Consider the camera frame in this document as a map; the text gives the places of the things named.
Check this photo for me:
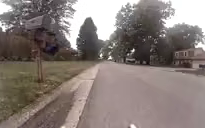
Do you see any dark conical tree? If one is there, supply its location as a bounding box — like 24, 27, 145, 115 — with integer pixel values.
75, 16, 101, 62

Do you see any grey asphalt road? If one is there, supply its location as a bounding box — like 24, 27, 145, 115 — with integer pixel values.
74, 60, 205, 128

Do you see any pale two-storey house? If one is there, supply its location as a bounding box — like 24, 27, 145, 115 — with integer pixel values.
172, 47, 205, 70

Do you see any grass lawn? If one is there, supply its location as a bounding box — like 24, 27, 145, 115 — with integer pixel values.
169, 66, 205, 79

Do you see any pale concrete kerb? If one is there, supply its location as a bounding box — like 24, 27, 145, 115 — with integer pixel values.
3, 63, 101, 128

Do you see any group of trees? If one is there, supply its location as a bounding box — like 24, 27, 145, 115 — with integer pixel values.
101, 0, 176, 66

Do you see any mailbox on wooden post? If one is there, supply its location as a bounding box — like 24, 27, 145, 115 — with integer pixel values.
23, 14, 60, 84

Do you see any grass verge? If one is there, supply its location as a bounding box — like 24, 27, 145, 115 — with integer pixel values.
0, 59, 99, 126

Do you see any wooden fence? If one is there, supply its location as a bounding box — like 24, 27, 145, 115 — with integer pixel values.
0, 30, 36, 61

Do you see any bush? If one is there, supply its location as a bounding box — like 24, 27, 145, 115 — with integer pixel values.
39, 48, 79, 62

